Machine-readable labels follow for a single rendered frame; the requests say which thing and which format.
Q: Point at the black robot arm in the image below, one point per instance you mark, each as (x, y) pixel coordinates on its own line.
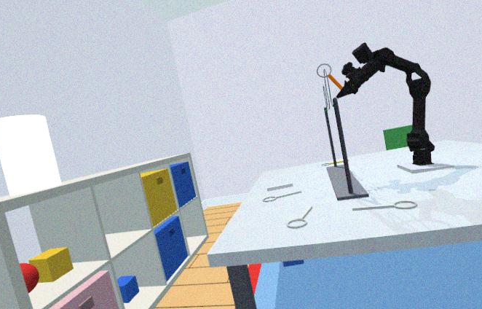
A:
(418, 139)

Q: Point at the orange handle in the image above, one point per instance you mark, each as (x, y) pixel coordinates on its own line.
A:
(330, 76)

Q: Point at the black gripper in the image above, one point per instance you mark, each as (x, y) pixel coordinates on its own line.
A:
(355, 81)

